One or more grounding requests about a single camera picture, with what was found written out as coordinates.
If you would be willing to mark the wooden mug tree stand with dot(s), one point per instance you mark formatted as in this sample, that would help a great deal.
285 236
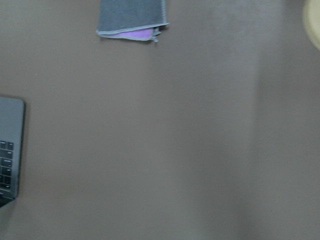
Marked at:
311 21

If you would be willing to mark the grey laptop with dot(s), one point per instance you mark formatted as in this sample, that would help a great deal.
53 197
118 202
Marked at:
12 116

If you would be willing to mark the folded grey cloth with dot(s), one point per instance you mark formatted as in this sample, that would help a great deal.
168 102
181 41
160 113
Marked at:
135 20

